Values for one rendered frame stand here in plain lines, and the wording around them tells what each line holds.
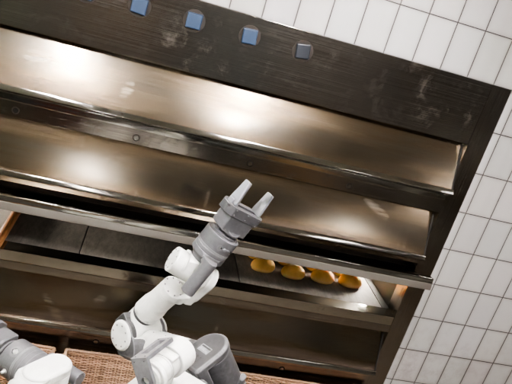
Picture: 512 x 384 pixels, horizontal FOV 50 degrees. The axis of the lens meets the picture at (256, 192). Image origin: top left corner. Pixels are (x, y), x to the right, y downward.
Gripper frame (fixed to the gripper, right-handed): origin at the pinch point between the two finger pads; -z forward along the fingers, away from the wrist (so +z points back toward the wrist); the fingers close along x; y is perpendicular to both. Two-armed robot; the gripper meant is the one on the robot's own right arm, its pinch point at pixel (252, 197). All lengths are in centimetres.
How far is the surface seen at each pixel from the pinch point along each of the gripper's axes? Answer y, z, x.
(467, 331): -7, 4, -134
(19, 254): 63, 71, 5
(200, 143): 49, 5, -16
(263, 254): 22, 20, -42
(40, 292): 59, 81, -8
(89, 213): 45, 40, 4
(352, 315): 13, 25, -94
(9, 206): 54, 51, 21
